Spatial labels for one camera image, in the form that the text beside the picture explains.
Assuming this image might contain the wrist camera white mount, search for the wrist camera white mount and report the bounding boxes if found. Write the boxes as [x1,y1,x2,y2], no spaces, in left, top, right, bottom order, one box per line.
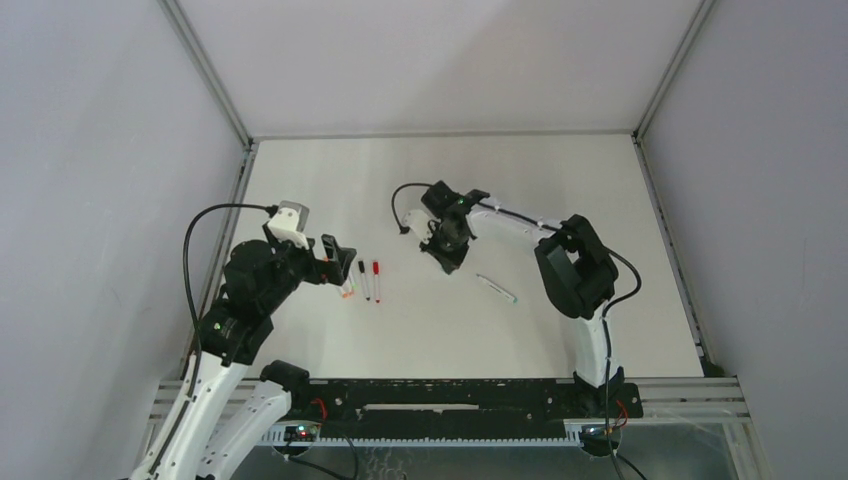
[401,209,439,244]
[264,201,310,250]

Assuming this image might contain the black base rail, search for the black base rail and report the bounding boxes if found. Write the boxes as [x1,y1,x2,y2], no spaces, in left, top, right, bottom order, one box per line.
[285,378,644,443]

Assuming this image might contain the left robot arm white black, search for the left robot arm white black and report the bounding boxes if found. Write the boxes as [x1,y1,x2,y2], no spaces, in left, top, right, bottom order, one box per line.
[130,235,357,479]

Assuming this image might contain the right black camera cable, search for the right black camera cable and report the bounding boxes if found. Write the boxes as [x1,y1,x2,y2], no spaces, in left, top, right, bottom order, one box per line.
[390,182,644,480]

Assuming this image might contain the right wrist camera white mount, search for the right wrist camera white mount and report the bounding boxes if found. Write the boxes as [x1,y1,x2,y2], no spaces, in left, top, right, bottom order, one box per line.
[401,209,439,244]

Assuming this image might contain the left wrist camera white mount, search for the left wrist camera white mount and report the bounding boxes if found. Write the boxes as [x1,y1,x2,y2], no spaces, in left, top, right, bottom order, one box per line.
[264,201,310,250]

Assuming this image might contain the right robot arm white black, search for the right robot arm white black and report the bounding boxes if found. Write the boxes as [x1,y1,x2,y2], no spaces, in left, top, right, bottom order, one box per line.
[397,181,624,417]

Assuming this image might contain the white pen teal tip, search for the white pen teal tip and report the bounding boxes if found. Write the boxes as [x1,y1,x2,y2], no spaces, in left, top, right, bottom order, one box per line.
[476,274,518,304]

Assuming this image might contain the white pen red tip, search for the white pen red tip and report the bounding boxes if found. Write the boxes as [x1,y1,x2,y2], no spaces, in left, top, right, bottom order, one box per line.
[373,274,381,304]

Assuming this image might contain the small circuit board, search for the small circuit board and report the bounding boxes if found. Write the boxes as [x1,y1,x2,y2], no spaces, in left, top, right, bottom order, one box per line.
[283,424,320,444]

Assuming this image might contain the aluminium frame profile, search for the aluminium frame profile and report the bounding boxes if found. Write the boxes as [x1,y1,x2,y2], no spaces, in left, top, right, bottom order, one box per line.
[169,140,258,379]

